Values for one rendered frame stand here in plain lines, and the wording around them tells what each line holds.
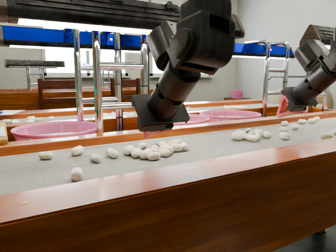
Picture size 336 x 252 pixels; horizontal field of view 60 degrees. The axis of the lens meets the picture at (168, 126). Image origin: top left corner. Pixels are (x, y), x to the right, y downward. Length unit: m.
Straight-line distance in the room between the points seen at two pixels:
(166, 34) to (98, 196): 0.28
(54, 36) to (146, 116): 0.79
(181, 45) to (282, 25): 6.39
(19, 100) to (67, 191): 2.94
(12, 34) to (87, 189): 0.87
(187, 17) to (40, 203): 0.32
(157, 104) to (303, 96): 0.47
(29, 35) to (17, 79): 4.46
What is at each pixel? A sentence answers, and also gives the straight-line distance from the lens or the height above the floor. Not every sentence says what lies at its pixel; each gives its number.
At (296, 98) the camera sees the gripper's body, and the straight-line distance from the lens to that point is 0.87.
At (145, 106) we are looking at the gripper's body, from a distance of 0.53.
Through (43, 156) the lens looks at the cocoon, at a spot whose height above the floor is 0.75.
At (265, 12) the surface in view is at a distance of 7.15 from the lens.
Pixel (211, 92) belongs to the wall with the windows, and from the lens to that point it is 7.21.
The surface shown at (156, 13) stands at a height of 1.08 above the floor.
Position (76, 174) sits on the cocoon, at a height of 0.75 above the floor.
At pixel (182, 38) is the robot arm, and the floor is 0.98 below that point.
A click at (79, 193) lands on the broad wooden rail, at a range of 0.44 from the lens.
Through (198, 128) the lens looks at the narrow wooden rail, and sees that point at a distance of 0.98.
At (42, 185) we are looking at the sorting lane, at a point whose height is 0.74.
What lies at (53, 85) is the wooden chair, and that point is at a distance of 3.14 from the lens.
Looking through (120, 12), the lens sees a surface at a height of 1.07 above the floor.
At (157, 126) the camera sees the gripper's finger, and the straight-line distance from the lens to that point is 0.53.
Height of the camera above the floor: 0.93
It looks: 10 degrees down
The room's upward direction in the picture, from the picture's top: straight up
